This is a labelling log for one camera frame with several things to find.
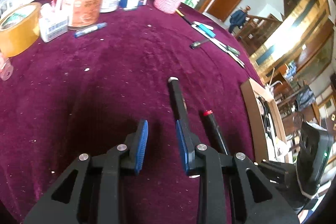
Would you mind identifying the green pen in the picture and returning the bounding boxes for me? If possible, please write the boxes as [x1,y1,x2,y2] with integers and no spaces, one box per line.
[227,46,240,56]

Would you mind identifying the clear plastic small case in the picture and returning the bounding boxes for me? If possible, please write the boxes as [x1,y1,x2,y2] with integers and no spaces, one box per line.
[0,52,14,81]

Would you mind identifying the black pen on table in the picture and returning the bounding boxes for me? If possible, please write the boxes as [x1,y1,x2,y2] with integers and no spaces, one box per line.
[190,39,210,50]

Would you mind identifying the blue whiteboard marker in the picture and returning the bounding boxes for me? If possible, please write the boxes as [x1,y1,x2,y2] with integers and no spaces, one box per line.
[74,22,107,38]

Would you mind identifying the white chalk stick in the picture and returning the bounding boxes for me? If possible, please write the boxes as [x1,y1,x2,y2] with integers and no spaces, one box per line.
[193,21,214,31]

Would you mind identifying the blue white small box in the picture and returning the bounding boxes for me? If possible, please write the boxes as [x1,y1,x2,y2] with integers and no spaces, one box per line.
[119,0,147,10]

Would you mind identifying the cardboard box tray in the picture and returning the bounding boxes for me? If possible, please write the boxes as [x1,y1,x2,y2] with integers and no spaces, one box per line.
[240,78,289,162]

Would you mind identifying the yellow packing tape roll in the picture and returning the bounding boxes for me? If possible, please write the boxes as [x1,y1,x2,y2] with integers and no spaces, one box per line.
[0,2,41,57]

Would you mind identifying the orange tea tin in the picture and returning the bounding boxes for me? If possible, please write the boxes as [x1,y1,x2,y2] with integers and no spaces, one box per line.
[61,0,103,29]

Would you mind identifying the black marker white caps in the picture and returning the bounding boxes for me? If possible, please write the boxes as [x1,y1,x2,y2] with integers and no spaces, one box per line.
[167,76,197,146]

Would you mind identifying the black marker red caps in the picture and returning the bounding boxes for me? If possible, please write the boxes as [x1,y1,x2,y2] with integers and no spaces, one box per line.
[203,110,231,155]

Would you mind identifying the small white barcode box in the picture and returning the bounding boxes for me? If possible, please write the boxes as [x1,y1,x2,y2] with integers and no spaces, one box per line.
[39,3,68,43]

